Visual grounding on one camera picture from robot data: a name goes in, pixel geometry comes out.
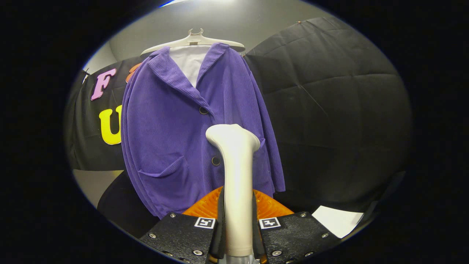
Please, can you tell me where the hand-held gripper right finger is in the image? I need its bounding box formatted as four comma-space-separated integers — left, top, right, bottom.
251, 188, 342, 264

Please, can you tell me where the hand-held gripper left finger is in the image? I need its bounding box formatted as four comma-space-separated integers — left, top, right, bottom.
139, 185, 227, 264

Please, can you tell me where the purple corduroy jacket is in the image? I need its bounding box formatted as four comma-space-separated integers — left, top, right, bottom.
120, 43, 286, 219

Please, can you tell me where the white clothes hanger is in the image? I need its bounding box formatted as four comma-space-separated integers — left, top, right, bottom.
140, 28, 245, 56

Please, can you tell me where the white paper sheet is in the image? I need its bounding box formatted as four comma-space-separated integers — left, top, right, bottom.
311, 205, 364, 239

